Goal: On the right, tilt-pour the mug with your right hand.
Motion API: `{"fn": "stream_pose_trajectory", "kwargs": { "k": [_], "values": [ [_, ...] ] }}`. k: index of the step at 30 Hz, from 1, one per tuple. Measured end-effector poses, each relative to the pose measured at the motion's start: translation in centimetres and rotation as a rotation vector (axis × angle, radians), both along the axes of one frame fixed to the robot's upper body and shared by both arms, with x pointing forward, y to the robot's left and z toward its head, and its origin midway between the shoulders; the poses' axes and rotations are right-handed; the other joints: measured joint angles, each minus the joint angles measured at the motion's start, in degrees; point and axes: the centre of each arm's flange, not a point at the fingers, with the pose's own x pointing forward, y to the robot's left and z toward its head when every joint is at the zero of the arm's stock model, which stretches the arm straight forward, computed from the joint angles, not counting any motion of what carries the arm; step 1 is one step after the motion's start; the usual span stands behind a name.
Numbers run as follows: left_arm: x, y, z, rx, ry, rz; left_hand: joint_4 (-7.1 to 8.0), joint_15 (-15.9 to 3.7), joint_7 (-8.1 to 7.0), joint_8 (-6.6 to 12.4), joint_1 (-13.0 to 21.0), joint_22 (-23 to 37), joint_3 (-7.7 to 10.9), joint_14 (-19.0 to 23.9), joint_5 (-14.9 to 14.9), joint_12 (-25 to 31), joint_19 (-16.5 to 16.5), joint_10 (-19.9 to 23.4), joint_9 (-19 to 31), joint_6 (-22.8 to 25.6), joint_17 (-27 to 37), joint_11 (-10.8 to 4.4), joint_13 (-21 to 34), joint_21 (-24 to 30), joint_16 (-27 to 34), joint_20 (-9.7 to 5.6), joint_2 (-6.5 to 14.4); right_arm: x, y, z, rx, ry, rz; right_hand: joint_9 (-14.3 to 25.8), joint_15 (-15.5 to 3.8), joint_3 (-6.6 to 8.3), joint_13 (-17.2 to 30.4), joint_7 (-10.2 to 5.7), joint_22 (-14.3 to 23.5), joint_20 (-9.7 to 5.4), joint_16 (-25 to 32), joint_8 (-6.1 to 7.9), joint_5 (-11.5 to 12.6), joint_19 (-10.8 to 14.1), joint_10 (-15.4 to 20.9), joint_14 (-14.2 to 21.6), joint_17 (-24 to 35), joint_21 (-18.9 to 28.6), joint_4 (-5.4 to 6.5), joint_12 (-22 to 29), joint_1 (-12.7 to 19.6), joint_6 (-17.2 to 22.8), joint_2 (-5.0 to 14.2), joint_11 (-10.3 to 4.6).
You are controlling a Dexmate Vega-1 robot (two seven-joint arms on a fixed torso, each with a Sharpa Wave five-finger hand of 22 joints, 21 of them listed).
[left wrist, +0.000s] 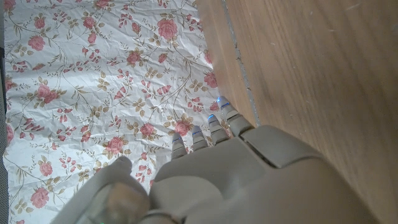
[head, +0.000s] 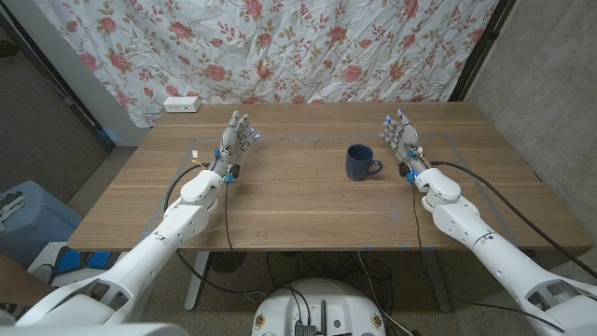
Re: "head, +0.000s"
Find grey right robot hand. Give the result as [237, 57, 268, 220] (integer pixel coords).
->
[379, 108, 431, 183]

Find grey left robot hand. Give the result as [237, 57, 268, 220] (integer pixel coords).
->
[208, 109, 261, 184]

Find dark blue ceramic mug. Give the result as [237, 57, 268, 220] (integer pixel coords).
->
[345, 143, 384, 182]

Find white power strip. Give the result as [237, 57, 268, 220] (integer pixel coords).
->
[162, 95, 202, 114]

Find floral print backdrop cloth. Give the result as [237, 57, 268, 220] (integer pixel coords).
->
[32, 0, 500, 130]

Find black round floor object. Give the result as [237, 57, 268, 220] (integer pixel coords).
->
[208, 251, 247, 275]

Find black backdrop stand pole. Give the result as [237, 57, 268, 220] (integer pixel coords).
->
[448, 0, 517, 103]

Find white table leg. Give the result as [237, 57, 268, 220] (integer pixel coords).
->
[184, 250, 211, 312]

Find grey table leg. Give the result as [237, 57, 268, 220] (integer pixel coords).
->
[422, 249, 452, 313]

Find white robot torso base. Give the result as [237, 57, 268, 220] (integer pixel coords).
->
[250, 278, 387, 336]

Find white tray with blue pads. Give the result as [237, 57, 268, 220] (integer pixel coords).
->
[27, 241, 127, 287]

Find blue storage box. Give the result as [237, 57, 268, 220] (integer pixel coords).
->
[0, 179, 84, 270]

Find white plastic parts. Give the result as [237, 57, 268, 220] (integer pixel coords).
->
[0, 189, 27, 233]

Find brown blurry object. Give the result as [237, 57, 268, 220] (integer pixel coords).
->
[0, 251, 55, 308]

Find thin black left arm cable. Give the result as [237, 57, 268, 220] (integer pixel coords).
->
[223, 181, 242, 262]

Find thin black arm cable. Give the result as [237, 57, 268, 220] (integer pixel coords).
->
[223, 181, 242, 262]
[410, 181, 568, 333]

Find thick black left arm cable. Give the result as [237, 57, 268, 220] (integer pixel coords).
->
[162, 162, 267, 300]

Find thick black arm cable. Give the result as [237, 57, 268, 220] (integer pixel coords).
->
[429, 161, 597, 279]
[162, 162, 267, 300]

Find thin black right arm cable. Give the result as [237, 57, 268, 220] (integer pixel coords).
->
[410, 181, 568, 333]

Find black floor cable tangle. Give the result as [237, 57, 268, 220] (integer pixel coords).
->
[265, 251, 397, 323]

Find white floor cable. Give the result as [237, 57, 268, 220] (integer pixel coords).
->
[355, 250, 415, 336]

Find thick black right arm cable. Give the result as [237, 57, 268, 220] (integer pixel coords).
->
[429, 161, 597, 279]

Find black wall frame strip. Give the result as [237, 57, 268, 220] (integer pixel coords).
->
[0, 7, 117, 151]

